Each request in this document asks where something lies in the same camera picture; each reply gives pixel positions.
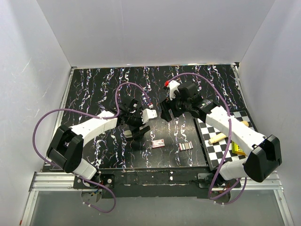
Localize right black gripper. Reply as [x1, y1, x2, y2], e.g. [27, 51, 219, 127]
[159, 90, 190, 122]

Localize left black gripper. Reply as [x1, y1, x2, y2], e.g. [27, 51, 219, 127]
[126, 107, 150, 137]

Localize white black stapler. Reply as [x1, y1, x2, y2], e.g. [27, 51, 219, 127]
[126, 126, 150, 140]

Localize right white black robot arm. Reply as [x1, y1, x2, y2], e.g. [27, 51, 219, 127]
[160, 81, 282, 187]

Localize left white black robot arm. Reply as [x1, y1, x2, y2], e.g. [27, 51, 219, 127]
[47, 97, 157, 188]

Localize red white staple box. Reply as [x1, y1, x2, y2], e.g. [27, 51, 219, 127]
[152, 139, 165, 148]

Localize silver staple strips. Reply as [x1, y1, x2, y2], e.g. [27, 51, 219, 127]
[179, 141, 193, 151]

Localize wooden peg doll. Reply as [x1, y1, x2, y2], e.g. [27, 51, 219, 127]
[207, 120, 250, 145]

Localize black white checkered board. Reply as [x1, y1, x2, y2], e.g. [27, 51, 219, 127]
[194, 110, 257, 170]

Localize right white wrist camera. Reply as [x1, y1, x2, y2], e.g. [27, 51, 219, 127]
[165, 80, 180, 100]

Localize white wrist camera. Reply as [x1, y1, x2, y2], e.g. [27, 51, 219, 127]
[141, 105, 158, 124]
[165, 80, 180, 100]

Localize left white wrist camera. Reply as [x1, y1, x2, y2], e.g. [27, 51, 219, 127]
[141, 105, 158, 124]

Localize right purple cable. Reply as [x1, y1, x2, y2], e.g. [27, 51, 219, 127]
[164, 72, 247, 205]

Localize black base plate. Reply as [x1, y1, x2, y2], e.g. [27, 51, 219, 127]
[73, 167, 214, 199]

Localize aluminium mounting rail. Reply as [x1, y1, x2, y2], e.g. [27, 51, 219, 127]
[28, 170, 283, 212]

